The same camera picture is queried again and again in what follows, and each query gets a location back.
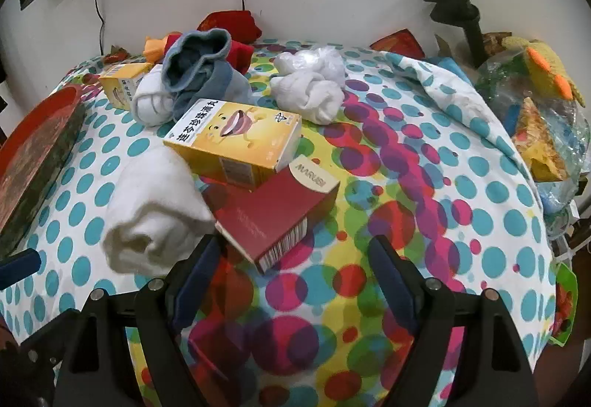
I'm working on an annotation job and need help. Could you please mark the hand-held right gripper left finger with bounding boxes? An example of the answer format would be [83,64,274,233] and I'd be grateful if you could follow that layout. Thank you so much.
[53,234,221,407]

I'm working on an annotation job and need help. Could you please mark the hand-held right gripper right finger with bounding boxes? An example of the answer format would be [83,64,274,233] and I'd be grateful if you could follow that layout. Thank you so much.
[368,234,539,407]

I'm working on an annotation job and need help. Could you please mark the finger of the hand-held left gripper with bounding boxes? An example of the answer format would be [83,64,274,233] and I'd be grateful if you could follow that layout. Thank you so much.
[0,248,41,290]

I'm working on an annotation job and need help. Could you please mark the large white sock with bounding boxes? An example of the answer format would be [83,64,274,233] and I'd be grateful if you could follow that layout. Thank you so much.
[102,148,218,282]

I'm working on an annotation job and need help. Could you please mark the dark red box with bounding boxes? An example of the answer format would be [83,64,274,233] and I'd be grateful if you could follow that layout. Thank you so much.
[214,154,341,275]

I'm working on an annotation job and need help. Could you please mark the round red tray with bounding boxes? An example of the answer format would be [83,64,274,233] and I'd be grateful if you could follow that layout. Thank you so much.
[0,84,89,261]

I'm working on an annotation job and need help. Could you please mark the yellow medicine box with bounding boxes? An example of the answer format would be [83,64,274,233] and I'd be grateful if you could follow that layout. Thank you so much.
[99,62,154,110]
[163,98,303,191]

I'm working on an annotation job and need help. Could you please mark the small white sock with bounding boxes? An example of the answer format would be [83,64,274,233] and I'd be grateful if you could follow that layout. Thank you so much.
[133,64,178,127]

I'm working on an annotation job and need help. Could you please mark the blue sock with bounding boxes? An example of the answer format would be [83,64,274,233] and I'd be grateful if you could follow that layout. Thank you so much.
[164,29,232,94]
[173,61,253,122]

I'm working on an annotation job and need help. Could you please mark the knotted white sock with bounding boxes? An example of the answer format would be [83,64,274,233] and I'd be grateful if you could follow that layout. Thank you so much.
[270,72,345,126]

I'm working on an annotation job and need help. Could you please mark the polka dot cloth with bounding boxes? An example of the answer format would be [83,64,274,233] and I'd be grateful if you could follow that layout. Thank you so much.
[0,37,561,407]

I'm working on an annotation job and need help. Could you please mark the clear bag of packets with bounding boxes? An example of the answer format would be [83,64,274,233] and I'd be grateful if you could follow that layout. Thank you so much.
[475,58,591,227]

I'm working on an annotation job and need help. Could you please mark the blue cloth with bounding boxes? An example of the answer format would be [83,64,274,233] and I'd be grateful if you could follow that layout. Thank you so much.
[438,58,477,81]

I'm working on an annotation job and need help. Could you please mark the red sock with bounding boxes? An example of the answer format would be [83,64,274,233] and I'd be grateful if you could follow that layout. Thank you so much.
[228,41,256,68]
[198,10,262,44]

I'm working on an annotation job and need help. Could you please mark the orange rubber toy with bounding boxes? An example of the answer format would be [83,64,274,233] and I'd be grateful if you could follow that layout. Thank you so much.
[143,33,184,66]

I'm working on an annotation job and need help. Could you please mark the red candy wrapper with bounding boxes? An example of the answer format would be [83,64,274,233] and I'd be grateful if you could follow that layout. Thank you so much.
[102,45,129,64]

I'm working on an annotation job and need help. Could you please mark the crumpled clear plastic bag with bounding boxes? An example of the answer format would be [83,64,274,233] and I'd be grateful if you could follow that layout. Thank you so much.
[274,44,347,85]

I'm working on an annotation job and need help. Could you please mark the red foil packet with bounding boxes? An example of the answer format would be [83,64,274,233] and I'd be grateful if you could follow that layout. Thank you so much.
[369,28,426,61]

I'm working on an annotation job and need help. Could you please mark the yellow plush toy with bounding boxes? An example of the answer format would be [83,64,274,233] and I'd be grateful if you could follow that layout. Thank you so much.
[502,36,588,101]

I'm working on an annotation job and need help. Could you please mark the black clamp stand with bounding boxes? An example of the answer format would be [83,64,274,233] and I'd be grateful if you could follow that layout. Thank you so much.
[420,0,486,68]

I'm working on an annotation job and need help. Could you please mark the thin black wall cable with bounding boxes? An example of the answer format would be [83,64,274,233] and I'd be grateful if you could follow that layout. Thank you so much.
[90,0,107,57]

